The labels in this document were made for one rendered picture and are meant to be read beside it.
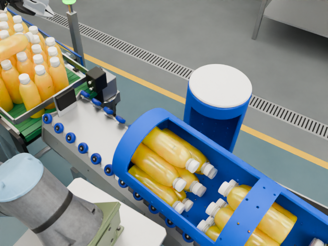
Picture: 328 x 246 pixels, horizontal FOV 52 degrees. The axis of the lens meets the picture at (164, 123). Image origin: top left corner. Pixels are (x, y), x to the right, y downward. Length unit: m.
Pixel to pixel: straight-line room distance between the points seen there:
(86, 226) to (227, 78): 0.98
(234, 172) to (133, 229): 0.41
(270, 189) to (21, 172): 0.63
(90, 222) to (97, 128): 0.71
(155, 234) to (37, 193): 0.35
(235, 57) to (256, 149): 1.12
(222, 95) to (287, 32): 2.58
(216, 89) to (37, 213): 0.96
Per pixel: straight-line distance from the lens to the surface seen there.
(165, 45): 3.45
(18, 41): 1.55
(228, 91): 1.47
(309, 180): 2.63
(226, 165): 1.17
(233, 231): 0.93
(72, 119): 1.49
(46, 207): 0.76
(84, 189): 1.02
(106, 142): 1.39
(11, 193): 0.75
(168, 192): 1.06
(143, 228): 0.95
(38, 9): 1.10
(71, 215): 0.78
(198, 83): 1.48
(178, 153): 1.02
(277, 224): 0.96
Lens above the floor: 2.02
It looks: 49 degrees down
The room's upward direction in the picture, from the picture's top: 4 degrees clockwise
